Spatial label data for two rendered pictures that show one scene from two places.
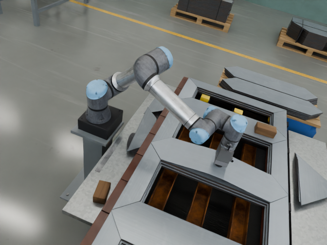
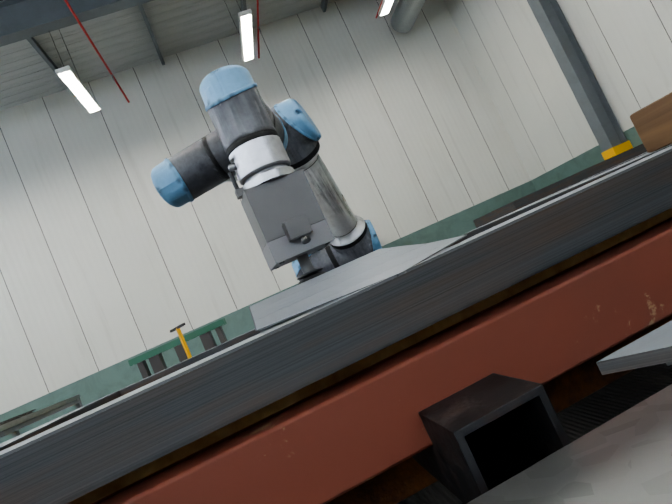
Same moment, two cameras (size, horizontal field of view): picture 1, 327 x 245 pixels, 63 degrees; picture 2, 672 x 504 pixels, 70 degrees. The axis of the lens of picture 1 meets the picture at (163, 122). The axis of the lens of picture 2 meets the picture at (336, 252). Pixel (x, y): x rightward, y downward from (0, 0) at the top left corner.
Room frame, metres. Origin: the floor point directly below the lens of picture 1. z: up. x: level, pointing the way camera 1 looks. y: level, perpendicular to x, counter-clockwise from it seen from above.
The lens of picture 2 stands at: (0.74, -0.93, 0.86)
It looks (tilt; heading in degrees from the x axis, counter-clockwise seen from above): 4 degrees up; 67
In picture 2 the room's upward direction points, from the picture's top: 24 degrees counter-clockwise
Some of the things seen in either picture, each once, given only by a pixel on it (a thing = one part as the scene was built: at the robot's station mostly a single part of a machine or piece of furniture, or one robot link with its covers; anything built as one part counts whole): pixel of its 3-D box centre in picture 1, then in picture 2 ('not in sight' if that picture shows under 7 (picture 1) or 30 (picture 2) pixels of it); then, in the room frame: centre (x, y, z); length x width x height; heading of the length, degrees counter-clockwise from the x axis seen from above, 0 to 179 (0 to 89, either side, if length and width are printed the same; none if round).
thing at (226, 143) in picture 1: (229, 140); (259, 164); (0.94, -0.32, 1.05); 0.08 x 0.08 x 0.05
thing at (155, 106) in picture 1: (161, 103); not in sight; (1.58, 0.05, 0.70); 0.39 x 0.12 x 0.04; 169
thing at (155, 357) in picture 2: not in sight; (191, 372); (1.04, 7.42, 0.58); 1.60 x 0.60 x 1.17; 164
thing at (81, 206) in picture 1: (137, 134); not in sight; (1.24, 0.14, 0.67); 1.30 x 0.20 x 0.03; 169
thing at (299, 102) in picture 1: (269, 91); not in sight; (1.90, -0.76, 0.82); 0.80 x 0.40 x 0.06; 79
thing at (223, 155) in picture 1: (227, 152); (283, 215); (0.94, -0.33, 0.97); 0.10 x 0.09 x 0.16; 85
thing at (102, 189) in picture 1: (101, 192); not in sight; (0.74, 0.22, 0.70); 0.10 x 0.06 x 0.05; 0
